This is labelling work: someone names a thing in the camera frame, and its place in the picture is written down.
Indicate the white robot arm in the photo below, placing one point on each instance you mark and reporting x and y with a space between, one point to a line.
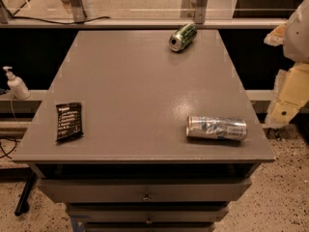
296 40

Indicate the silver redbull can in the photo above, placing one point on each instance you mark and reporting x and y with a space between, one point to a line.
216 127

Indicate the metal frame post right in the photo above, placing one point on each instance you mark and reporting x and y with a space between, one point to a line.
194 9

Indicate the metal frame post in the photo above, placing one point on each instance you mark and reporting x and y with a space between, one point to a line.
78 11
194 9

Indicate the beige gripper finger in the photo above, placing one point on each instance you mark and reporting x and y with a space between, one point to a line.
291 93
276 36

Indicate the black rxbar chocolate wrapper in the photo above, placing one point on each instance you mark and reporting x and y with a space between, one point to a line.
69 120

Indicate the grey drawer cabinet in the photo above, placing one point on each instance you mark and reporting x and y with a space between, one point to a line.
134 169

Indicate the green soda can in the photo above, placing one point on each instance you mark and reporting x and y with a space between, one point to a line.
183 37

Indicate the white pump bottle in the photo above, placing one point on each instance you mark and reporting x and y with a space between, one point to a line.
17 85

